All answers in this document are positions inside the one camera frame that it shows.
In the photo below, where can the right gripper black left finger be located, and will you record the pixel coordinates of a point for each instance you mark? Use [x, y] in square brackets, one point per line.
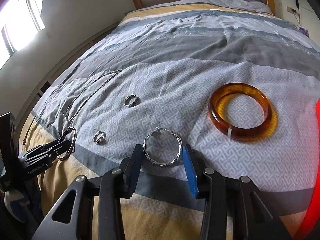
[130, 167]

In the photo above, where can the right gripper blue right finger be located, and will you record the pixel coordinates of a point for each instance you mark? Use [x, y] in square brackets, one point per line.
[194, 172]

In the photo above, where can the twisted silver hoop earring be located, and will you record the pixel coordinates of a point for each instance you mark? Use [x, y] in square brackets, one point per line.
[163, 147]

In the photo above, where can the thin silver bangle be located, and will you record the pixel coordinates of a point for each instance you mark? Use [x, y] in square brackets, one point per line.
[67, 141]

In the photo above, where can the amber resin bangle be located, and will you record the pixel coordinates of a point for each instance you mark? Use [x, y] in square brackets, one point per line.
[242, 112]

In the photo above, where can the gloved left hand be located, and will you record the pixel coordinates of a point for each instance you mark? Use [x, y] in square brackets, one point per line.
[21, 211]

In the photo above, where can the striped duvet cover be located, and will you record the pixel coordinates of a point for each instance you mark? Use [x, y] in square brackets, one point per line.
[159, 68]

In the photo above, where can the window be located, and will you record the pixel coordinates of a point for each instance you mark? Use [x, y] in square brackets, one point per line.
[21, 20]

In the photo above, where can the grey pillow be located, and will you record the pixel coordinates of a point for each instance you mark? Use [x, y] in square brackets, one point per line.
[247, 5]

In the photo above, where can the purple tissue box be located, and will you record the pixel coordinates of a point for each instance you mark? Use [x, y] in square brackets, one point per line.
[304, 31]

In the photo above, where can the wall socket panel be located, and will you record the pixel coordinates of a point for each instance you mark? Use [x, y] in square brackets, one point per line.
[291, 10]

